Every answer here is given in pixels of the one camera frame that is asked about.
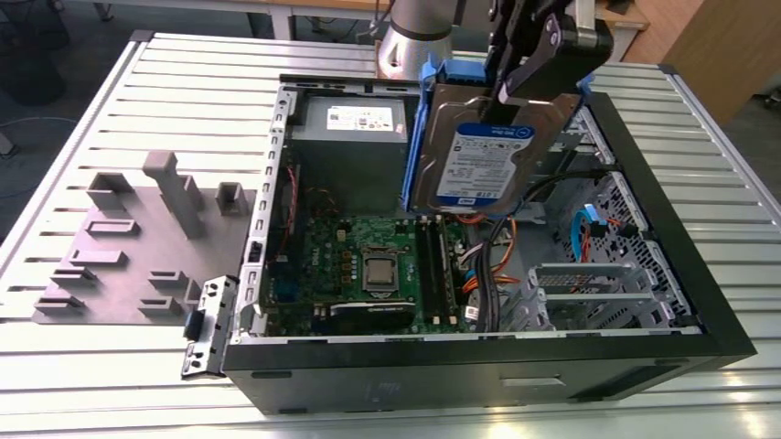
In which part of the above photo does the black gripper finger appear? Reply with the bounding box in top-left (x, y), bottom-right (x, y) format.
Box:
top-left (497, 13), bottom-right (615, 107)
top-left (481, 27), bottom-right (533, 123)

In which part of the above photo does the hard disk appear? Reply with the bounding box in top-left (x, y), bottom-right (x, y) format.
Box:
top-left (399, 57), bottom-right (597, 216)

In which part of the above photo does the blue wire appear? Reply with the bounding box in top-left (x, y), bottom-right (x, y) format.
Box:
top-left (571, 203), bottom-right (611, 265)

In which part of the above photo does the metal disk bay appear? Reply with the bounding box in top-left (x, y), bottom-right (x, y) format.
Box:
top-left (505, 262), bottom-right (701, 333)

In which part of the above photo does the metal drive cage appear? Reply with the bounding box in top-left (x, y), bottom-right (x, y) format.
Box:
top-left (535, 107), bottom-right (615, 205)

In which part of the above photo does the wooden cabinet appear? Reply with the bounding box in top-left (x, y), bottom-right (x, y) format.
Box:
top-left (661, 0), bottom-right (781, 125)

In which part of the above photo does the grey power supply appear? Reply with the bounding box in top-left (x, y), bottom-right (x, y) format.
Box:
top-left (291, 95), bottom-right (408, 219)

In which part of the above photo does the black RAM stick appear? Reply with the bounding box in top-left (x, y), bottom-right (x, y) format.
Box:
top-left (416, 214), bottom-right (443, 325)
top-left (433, 215), bottom-right (462, 325)

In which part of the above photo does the green motherboard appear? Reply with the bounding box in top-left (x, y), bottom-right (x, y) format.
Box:
top-left (259, 213), bottom-right (475, 337)

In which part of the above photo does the silver CPU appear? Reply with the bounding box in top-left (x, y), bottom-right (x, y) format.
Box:
top-left (363, 256), bottom-right (400, 285)

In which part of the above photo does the CPU socket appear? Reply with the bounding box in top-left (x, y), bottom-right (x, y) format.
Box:
top-left (359, 245), bottom-right (404, 297)

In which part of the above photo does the black graphics card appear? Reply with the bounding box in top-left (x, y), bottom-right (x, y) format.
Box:
top-left (328, 299), bottom-right (419, 336)

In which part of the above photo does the black PC case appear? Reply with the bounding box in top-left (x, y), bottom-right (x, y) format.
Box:
top-left (220, 71), bottom-right (760, 415)

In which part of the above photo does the grey parts rack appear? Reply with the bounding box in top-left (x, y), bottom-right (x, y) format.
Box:
top-left (29, 150), bottom-right (258, 327)

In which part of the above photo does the black office chair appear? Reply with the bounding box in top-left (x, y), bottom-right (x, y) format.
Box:
top-left (0, 0), bottom-right (67, 107)

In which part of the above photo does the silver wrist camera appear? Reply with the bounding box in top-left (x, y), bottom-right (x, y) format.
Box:
top-left (573, 0), bottom-right (614, 45)

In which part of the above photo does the orange power wire bundle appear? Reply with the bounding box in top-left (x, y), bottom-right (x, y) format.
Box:
top-left (450, 212), bottom-right (523, 294)

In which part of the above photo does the black cable bundle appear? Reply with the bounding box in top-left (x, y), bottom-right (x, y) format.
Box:
top-left (473, 167), bottom-right (615, 333)

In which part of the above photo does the metal expansion slot bracket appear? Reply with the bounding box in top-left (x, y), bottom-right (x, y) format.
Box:
top-left (179, 273), bottom-right (240, 381)

